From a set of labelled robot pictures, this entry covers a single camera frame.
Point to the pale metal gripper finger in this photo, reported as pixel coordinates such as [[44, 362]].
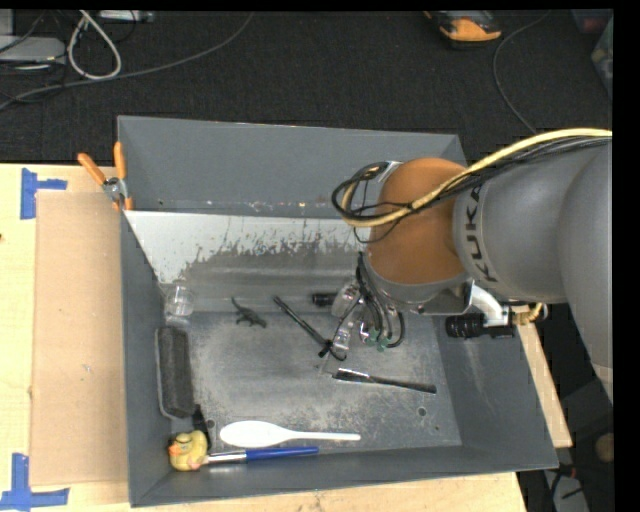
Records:
[[342, 339], [346, 299]]

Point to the small black cylinder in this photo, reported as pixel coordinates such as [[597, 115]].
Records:
[[324, 299]]

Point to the thin black stick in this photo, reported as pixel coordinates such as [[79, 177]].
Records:
[[300, 322]]

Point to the black and silver flat tool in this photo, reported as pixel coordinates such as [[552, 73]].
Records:
[[385, 381]]

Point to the grey metal bin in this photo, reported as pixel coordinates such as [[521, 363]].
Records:
[[280, 380]]

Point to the black toy lizard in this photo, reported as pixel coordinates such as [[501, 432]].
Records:
[[248, 316]]

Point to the white plastic spoon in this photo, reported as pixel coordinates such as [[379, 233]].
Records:
[[260, 434]]

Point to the clear plastic cup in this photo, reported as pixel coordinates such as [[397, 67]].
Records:
[[179, 300]]

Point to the yellow rubber duck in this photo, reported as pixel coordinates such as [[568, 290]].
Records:
[[187, 451]]

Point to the brown cardboard board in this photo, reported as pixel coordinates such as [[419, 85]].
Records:
[[75, 340]]

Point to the black cylinder on white bracket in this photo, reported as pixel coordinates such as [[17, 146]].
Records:
[[465, 326]]

